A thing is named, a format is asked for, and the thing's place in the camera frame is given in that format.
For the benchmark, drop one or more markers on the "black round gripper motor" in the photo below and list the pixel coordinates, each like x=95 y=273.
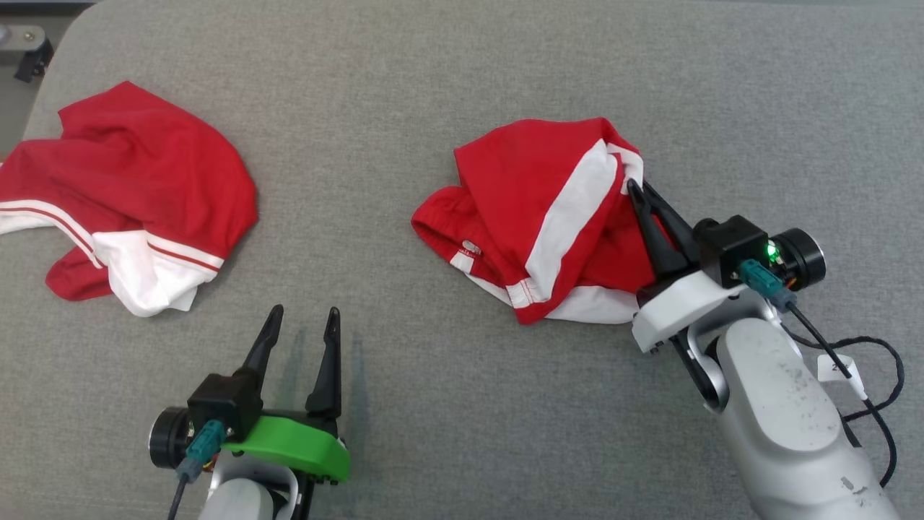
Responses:
x=801 y=253
x=167 y=437

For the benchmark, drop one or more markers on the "red white-sleeved shirt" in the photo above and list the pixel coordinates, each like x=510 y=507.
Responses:
x=520 y=188
x=144 y=166

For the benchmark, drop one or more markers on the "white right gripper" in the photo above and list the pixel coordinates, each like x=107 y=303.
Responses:
x=686 y=307

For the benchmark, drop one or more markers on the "teal camera connector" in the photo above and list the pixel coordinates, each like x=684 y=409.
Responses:
x=758 y=278
x=204 y=440

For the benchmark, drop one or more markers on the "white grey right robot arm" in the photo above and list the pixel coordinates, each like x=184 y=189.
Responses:
x=772 y=404

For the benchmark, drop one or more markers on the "black frame caster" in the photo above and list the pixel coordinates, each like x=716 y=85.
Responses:
x=35 y=61

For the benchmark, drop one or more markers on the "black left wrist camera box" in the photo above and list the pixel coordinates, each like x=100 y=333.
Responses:
x=220 y=404

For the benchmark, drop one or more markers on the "teal right camera connector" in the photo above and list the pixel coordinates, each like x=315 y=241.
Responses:
x=758 y=278

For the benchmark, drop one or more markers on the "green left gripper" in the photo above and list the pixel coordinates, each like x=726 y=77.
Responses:
x=296 y=444

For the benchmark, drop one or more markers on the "teal left camera connector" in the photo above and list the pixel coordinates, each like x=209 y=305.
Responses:
x=204 y=440

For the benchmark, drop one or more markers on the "black round left gripper motor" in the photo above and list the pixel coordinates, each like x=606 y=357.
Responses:
x=167 y=437

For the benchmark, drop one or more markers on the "black round right gripper motor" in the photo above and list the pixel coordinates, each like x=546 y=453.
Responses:
x=801 y=253

